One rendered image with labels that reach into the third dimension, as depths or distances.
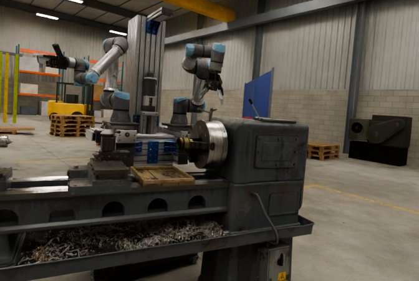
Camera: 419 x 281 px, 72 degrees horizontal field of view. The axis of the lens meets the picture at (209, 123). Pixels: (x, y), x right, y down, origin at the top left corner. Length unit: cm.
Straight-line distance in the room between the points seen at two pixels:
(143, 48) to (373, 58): 1049
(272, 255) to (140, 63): 174
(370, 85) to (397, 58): 120
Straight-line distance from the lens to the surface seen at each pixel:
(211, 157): 177
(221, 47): 171
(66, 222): 166
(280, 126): 193
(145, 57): 253
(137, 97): 248
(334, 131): 1250
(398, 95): 1176
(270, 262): 210
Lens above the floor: 131
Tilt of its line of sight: 3 degrees down
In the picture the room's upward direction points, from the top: 4 degrees clockwise
